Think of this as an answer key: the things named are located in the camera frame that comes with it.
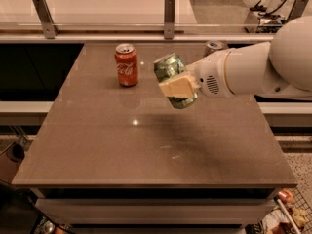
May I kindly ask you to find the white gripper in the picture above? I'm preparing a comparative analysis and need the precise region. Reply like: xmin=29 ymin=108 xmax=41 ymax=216
xmin=159 ymin=49 xmax=234 ymax=98

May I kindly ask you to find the green soda can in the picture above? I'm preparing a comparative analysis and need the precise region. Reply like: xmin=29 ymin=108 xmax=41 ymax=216
xmin=154 ymin=53 xmax=198 ymax=109

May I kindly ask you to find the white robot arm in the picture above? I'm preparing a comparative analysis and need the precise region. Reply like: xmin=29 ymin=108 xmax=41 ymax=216
xmin=159 ymin=16 xmax=312 ymax=100

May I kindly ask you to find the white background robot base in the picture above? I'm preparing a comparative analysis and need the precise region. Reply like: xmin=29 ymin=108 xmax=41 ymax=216
xmin=244 ymin=0 xmax=290 ymax=33

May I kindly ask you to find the slim silver energy can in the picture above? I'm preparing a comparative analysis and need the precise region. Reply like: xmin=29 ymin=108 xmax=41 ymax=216
xmin=204 ymin=40 xmax=228 ymax=57

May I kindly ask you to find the red Coca-Cola can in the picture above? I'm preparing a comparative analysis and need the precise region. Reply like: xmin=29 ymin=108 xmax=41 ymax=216
xmin=115 ymin=43 xmax=138 ymax=87

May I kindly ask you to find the glass railing panel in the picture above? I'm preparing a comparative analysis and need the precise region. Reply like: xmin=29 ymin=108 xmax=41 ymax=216
xmin=0 ymin=22 xmax=274 ymax=44

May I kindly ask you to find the middle metal railing bracket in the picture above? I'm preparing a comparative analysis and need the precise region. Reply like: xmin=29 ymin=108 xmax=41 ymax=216
xmin=164 ymin=0 xmax=176 ymax=39

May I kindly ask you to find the metal railing bracket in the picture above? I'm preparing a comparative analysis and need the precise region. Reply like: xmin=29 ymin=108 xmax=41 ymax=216
xmin=32 ymin=0 xmax=59 ymax=39
xmin=286 ymin=0 xmax=309 ymax=22
xmin=164 ymin=0 xmax=176 ymax=39

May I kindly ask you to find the right metal railing bracket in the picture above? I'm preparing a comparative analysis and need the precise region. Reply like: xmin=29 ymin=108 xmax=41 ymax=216
xmin=286 ymin=0 xmax=309 ymax=22

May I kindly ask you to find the black cable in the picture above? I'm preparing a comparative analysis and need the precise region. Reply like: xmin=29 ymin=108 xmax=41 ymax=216
xmin=249 ymin=0 xmax=301 ymax=18

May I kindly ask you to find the left metal railing bracket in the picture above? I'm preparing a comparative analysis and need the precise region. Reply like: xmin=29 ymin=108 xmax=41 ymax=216
xmin=32 ymin=0 xmax=59 ymax=39

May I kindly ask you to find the wire basket with items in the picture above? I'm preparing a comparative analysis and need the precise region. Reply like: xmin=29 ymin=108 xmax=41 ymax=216
xmin=245 ymin=188 xmax=312 ymax=234

